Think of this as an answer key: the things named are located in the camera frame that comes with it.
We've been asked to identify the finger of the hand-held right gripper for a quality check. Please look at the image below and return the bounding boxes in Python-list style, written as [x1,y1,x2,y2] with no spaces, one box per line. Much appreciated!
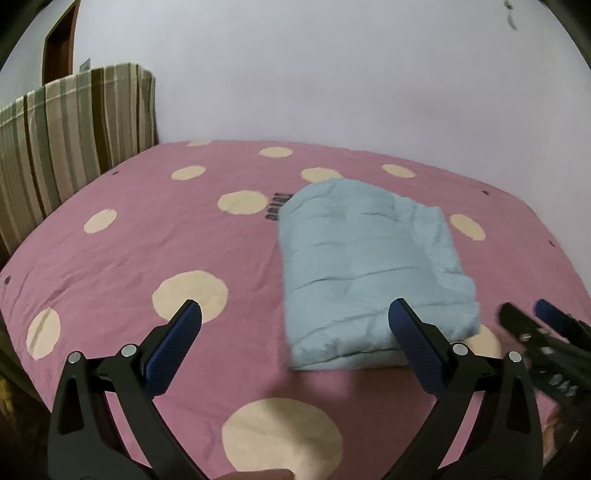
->
[499,302,571,358]
[534,299,591,346]

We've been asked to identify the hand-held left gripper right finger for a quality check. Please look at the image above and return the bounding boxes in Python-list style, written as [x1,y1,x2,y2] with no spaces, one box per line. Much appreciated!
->
[388,298,543,480]

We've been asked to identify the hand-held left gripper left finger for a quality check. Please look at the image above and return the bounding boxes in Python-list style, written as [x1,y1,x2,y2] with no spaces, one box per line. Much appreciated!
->
[47,299,206,480]

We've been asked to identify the light blue puffer jacket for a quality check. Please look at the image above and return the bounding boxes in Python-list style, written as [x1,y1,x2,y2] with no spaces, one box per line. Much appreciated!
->
[276,179,480,371]

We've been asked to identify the person's right hand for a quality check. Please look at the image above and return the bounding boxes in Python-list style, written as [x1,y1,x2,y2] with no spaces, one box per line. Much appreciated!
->
[542,406,580,462]

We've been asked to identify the pink dotted bed sheet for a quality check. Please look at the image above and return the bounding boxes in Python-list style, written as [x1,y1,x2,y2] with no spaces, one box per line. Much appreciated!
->
[0,139,585,480]

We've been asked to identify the striped padded headboard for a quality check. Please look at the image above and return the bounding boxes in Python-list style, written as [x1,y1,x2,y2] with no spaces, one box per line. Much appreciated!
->
[0,65,157,259]

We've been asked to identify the brown wooden door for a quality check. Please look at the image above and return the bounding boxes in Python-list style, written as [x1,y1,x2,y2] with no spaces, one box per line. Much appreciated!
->
[41,0,81,86]

